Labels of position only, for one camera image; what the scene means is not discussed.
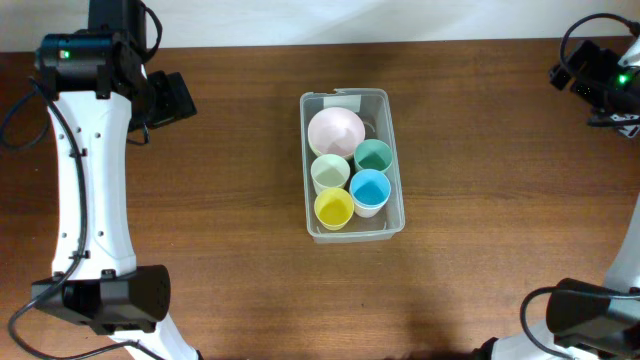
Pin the pink plastic cup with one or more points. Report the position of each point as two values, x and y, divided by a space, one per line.
367 211

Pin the yellow plastic cup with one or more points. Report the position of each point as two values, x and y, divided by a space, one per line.
334 208

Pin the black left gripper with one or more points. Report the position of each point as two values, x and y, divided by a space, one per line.
177 99

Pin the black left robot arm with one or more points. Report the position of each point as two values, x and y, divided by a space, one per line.
97 92

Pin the blue plastic cup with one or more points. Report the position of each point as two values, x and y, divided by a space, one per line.
370 188

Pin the pink plastic bowl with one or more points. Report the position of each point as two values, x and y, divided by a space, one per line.
337 131

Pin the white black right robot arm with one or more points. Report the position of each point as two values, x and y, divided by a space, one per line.
575 319

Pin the green plastic cup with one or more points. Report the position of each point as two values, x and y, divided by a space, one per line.
373 154

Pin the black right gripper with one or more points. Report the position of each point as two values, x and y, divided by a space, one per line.
598 63

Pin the clear plastic container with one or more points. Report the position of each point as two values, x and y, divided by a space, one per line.
373 106

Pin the cream plastic cup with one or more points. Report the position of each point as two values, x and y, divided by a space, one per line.
329 171

